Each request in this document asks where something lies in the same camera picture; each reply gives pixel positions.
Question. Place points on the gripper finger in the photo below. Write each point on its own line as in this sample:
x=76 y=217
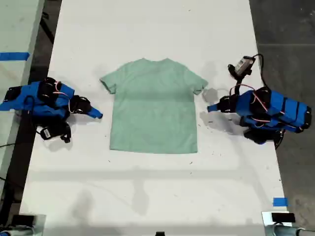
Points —
x=94 y=112
x=213 y=108

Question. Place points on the pale green T-shirt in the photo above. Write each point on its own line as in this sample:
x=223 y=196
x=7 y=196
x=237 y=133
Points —
x=152 y=110

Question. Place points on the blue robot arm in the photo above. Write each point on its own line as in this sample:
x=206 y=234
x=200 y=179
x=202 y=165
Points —
x=41 y=105
x=273 y=108

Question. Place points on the long blue tape strip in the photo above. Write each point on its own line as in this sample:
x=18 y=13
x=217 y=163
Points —
x=13 y=56

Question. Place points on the black stand leg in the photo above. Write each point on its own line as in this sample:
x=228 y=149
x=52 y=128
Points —
x=48 y=27

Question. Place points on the pale side table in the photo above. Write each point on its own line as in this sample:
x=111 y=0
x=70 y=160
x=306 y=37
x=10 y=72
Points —
x=14 y=29

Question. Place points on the short blue tape strip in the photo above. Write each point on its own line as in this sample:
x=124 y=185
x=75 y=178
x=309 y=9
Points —
x=280 y=202

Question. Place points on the small black box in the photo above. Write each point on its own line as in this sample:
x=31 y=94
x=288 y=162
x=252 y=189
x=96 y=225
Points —
x=283 y=217
x=22 y=220

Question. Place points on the small black block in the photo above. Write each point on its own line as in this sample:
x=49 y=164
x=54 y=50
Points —
x=160 y=233

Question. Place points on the grey metal pipe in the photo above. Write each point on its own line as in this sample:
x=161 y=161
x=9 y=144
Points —
x=14 y=232
x=283 y=231

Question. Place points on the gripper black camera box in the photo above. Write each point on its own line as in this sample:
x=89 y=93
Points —
x=48 y=132
x=243 y=64

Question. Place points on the metal bracket plate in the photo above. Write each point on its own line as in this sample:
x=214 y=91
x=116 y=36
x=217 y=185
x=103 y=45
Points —
x=266 y=219

